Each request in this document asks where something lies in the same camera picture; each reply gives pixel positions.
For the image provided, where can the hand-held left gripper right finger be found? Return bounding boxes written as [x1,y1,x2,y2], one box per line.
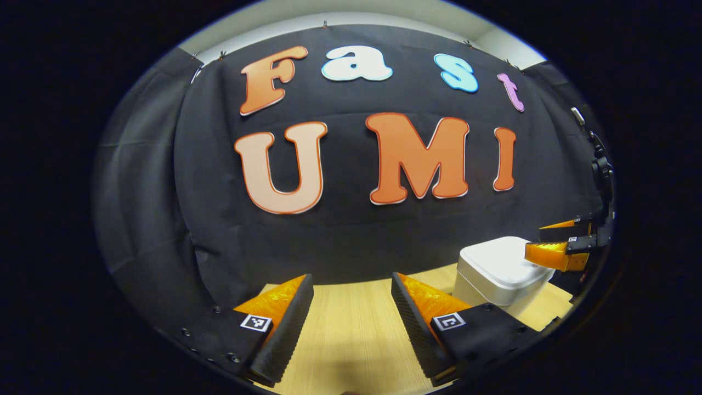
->
[390,272,549,386]

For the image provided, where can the wooden desktop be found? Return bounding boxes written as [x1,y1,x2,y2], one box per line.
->
[255,263,574,395]

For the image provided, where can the white desktop garbage bin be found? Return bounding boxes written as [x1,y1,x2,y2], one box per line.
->
[453,236,556,319]

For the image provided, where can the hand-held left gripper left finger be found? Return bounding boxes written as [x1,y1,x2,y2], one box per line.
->
[178,273,315,388]

